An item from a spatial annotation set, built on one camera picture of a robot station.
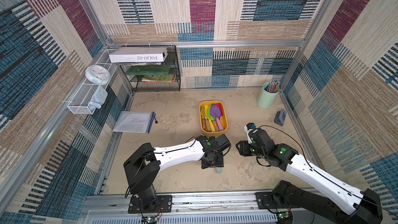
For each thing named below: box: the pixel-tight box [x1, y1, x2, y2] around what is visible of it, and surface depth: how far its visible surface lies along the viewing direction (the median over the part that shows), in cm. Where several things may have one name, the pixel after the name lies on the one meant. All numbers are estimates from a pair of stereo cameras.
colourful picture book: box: [141, 74, 177, 83], surface depth 104 cm
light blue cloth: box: [88, 85, 108, 111], surface depth 70 cm
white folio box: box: [108, 46, 169, 63], surface depth 81 cm
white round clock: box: [84, 64, 111, 85], surface depth 76 cm
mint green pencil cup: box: [257, 81, 280, 109], surface depth 106 cm
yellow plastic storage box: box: [199, 100, 229, 135], surface depth 99 cm
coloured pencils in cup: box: [264, 80, 281, 94], surface depth 102 cm
